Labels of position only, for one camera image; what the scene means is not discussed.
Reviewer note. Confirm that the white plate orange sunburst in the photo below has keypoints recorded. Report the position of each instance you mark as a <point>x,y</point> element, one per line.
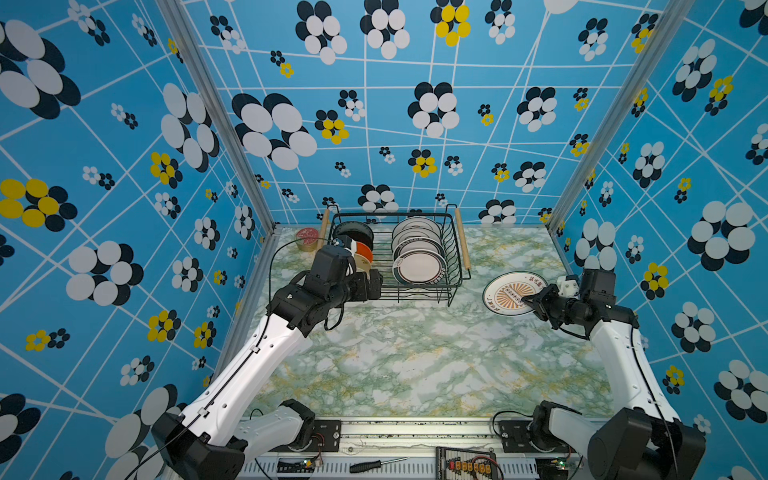
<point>504,294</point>

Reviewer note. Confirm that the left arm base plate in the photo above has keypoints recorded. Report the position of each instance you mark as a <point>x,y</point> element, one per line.
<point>324,436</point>

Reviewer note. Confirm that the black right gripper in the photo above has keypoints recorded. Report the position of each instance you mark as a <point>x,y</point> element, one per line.
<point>541,303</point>

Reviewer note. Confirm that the black wire dish rack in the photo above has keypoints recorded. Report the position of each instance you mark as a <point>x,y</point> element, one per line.
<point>417,275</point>

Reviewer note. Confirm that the red tape roll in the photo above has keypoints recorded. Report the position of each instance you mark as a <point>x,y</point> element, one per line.
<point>306,239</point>

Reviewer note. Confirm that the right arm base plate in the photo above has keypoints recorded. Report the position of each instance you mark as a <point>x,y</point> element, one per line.
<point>515,438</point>

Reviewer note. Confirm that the white plate green cloud outline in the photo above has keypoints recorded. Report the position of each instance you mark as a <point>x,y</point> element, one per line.
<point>416,232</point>

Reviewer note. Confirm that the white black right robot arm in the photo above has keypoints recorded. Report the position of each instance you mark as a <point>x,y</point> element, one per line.
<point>645,438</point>

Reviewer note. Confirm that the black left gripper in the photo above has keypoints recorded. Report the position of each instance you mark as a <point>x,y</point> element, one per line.
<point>363,291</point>

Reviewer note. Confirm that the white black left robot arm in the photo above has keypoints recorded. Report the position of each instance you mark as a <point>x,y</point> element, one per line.
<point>210,439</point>

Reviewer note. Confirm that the black terminal board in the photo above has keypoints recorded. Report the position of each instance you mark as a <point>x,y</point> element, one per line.
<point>459,464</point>

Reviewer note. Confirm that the white plate red green rim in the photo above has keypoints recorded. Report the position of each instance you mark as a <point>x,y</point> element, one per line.
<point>418,243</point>

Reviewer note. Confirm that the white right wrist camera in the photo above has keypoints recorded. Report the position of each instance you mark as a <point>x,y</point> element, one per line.
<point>568,286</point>

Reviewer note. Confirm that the black handled screwdriver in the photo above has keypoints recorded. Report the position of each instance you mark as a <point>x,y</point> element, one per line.
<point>363,467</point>

